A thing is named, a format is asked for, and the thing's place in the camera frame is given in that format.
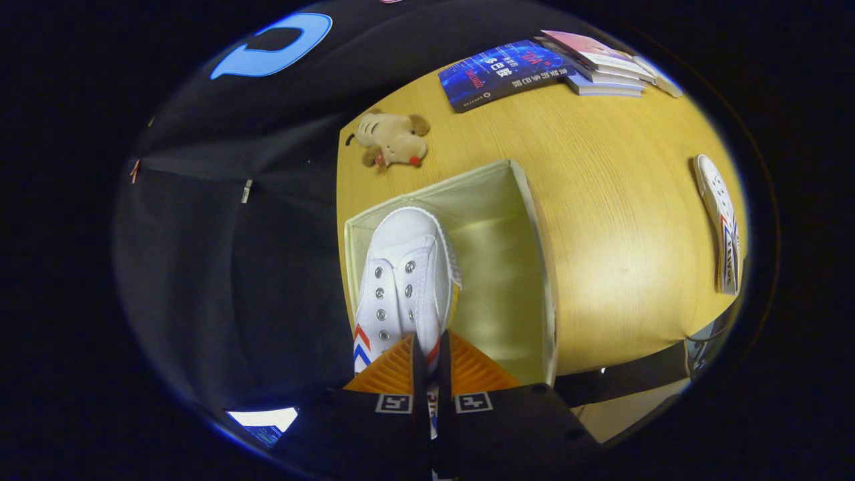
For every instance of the silver cloth clip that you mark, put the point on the silver cloth clip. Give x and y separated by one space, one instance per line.
246 190

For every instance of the white canvas shoe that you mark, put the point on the white canvas shoe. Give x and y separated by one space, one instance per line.
407 254
718 214

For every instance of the dark edged book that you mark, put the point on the dark edged book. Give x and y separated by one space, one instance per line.
601 75

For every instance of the blue cover book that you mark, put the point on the blue cover book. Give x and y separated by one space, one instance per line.
501 73

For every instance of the computer monitor screen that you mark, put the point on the computer monitor screen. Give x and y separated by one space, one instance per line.
267 419

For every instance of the white crumpled cloth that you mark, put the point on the white crumpled cloth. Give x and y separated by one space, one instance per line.
658 77

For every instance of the black table frame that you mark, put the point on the black table frame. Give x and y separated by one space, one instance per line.
621 377

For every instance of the tan plush dog toy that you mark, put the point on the tan plush dog toy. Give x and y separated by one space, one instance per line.
394 137

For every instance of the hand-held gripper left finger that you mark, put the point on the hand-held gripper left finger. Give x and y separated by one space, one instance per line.
421 427

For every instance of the beige fabric storage box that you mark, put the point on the beige fabric storage box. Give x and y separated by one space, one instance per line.
501 267

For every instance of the copper cloth clip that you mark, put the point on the copper cloth clip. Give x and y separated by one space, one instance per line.
135 170

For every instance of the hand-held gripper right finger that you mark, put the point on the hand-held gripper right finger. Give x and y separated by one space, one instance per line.
445 427

